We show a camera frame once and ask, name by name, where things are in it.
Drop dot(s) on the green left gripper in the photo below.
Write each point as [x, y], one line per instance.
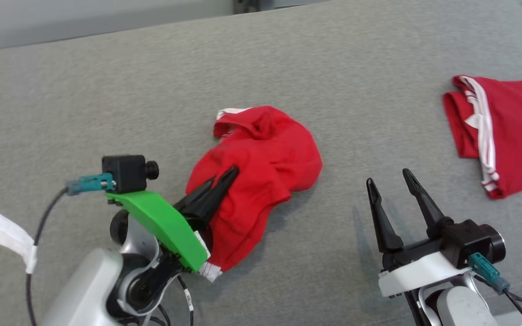
[166, 222]

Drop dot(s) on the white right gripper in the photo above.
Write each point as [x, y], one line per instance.
[415, 271]

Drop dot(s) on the red garment white trim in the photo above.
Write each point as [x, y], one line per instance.
[265, 154]

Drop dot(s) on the teal right camera connector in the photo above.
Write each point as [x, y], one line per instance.
[485, 269]

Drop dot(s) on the teal camera connector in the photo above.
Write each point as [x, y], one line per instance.
[485, 269]
[89, 183]

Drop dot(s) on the teal left camera connector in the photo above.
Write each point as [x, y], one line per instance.
[89, 183]

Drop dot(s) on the grey aluminium wall post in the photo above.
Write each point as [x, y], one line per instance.
[247, 5]

